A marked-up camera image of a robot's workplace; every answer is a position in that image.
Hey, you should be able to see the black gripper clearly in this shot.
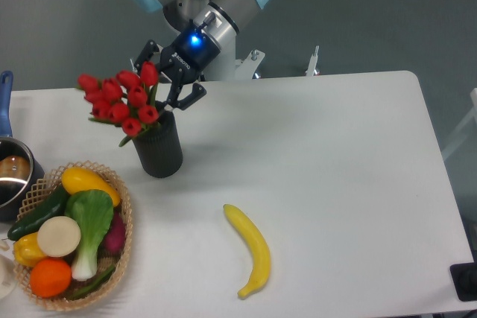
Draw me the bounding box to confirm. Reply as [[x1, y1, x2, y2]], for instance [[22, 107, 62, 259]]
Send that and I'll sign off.
[[133, 27, 220, 111]]

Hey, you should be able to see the red tulip bouquet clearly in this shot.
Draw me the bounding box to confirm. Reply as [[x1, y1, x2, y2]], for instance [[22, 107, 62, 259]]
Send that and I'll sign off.
[[77, 61, 160, 147]]

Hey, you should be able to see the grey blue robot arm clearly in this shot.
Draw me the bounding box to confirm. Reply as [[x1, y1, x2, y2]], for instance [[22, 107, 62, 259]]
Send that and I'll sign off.
[[133, 0, 270, 111]]

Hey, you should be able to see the dark grey ribbed vase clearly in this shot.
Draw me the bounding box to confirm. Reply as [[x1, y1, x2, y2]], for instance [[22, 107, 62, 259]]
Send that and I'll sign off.
[[133, 110, 183, 178]]

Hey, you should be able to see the yellow squash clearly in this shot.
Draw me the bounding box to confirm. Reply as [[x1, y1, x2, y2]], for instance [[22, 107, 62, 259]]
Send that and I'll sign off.
[[61, 167, 121, 207]]

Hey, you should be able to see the green bok choy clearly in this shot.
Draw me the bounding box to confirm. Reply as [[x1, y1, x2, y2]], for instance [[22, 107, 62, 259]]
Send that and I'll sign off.
[[65, 189, 113, 282]]

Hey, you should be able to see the green cucumber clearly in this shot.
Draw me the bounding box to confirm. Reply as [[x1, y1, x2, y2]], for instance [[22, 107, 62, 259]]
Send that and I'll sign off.
[[7, 185, 70, 241]]

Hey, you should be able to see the purple sweet potato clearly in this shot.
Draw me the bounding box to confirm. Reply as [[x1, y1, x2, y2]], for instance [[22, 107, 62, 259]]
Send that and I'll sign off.
[[102, 212, 126, 254]]

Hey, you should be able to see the woven wicker basket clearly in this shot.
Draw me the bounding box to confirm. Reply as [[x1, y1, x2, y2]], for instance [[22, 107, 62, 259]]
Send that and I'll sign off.
[[14, 161, 133, 312]]

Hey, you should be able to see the yellow banana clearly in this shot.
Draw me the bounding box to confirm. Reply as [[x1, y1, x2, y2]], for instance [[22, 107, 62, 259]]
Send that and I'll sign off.
[[223, 204, 272, 299]]

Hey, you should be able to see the cream round bun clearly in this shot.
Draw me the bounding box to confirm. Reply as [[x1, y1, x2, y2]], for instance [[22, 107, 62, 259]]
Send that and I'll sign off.
[[37, 216, 81, 258]]

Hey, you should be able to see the green chili pepper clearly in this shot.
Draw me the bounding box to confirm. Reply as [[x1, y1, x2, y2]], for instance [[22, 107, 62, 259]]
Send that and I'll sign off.
[[67, 265, 116, 300]]

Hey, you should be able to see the yellow bell pepper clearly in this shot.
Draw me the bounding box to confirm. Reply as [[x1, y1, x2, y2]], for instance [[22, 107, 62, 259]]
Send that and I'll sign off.
[[13, 232, 48, 267]]

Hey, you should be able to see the orange fruit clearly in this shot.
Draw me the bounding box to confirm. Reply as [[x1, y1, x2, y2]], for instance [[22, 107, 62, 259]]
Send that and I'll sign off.
[[29, 258, 72, 298]]

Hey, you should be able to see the black device at edge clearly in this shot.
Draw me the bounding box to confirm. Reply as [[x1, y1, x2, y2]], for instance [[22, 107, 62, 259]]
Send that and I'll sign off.
[[449, 262, 477, 302]]

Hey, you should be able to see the blue handled saucepan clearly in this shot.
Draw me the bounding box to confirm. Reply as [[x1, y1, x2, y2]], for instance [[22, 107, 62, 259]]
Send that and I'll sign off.
[[1, 71, 44, 222]]

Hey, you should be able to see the white frame at right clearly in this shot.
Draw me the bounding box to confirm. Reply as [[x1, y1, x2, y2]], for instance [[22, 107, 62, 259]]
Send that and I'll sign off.
[[441, 88, 476, 161]]

